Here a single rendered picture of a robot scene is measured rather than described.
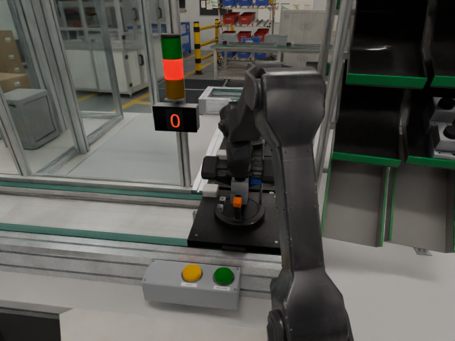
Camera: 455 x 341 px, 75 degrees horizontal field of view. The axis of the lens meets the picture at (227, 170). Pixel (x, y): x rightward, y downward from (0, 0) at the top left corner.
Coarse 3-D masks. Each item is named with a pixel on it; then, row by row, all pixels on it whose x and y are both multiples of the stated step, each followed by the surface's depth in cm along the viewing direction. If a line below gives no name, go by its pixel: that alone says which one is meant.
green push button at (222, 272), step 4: (220, 268) 66; (224, 268) 66; (228, 268) 66; (216, 272) 65; (220, 272) 65; (224, 272) 65; (228, 272) 65; (216, 276) 64; (220, 276) 64; (224, 276) 64; (228, 276) 64; (232, 276) 64; (216, 280) 64; (220, 280) 63; (224, 280) 63; (228, 280) 63
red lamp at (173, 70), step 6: (162, 60) 76; (168, 60) 75; (174, 60) 75; (180, 60) 76; (168, 66) 75; (174, 66) 75; (180, 66) 76; (168, 72) 76; (174, 72) 76; (180, 72) 77; (168, 78) 77; (174, 78) 77; (180, 78) 77
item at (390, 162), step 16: (352, 96) 75; (368, 96) 74; (384, 96) 74; (400, 96) 66; (336, 112) 72; (352, 112) 72; (368, 112) 71; (384, 112) 71; (400, 112) 64; (336, 128) 67; (352, 128) 69; (368, 128) 68; (384, 128) 68; (336, 144) 67; (352, 144) 66; (368, 144) 66; (384, 144) 65; (352, 160) 63; (368, 160) 62; (384, 160) 61; (400, 160) 60
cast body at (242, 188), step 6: (234, 180) 77; (240, 180) 76; (246, 180) 77; (234, 186) 77; (240, 186) 76; (246, 186) 76; (234, 192) 77; (240, 192) 77; (246, 192) 77; (246, 198) 77
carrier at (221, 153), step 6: (264, 144) 103; (222, 150) 115; (222, 156) 112; (258, 156) 115; (264, 156) 115; (252, 162) 106; (210, 180) 99; (222, 186) 96; (228, 186) 96; (252, 186) 96; (258, 186) 96; (264, 186) 96; (270, 186) 96; (264, 192) 95
